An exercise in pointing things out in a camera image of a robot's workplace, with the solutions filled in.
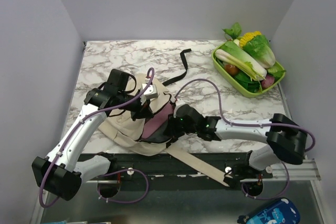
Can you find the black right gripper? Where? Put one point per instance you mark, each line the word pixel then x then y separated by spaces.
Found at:
pixel 171 129

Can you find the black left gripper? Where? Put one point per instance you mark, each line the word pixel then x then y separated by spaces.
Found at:
pixel 143 110

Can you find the pink blue pencil case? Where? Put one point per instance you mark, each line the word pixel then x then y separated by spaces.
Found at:
pixel 158 120

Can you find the cream canvas backpack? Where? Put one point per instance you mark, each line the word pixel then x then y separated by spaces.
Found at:
pixel 126 132

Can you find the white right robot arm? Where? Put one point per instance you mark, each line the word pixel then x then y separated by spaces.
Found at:
pixel 284 140

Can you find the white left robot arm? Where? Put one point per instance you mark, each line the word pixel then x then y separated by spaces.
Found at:
pixel 58 172

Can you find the brown mushroom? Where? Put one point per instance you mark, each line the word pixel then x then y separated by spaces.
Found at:
pixel 232 70

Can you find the green plastic vegetable tray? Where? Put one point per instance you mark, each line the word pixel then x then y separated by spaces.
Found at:
pixel 219 66

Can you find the dark green leafy vegetable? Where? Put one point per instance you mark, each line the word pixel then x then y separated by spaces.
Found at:
pixel 247 83

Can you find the napa cabbage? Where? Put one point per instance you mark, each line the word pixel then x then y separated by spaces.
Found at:
pixel 232 54

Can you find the purple onion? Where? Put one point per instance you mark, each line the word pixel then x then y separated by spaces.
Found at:
pixel 267 82

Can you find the green leaf sprig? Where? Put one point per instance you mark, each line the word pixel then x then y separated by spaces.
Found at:
pixel 234 31

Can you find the yellow corn cob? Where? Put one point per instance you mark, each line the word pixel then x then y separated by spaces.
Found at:
pixel 243 40

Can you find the green lettuce head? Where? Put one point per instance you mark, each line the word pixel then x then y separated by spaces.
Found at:
pixel 259 49

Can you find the blue shark pencil case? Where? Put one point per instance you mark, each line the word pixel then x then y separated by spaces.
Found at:
pixel 279 210

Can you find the aluminium frame rail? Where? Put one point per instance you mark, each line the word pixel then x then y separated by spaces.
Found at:
pixel 93 203

